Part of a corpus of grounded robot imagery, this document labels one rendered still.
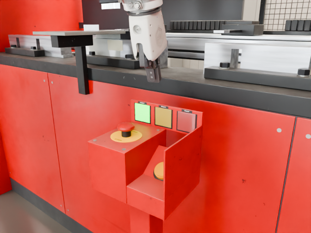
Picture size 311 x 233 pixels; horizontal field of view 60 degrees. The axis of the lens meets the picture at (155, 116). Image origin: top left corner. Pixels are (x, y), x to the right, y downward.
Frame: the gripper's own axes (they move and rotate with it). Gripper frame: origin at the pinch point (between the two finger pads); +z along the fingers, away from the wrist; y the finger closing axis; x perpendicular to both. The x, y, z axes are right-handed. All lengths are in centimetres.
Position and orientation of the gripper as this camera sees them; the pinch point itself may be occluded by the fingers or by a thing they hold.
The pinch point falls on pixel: (153, 73)
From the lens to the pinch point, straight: 67.6
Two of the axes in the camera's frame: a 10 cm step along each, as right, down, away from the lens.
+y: 3.6, -5.7, 7.4
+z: 1.3, 8.2, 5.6
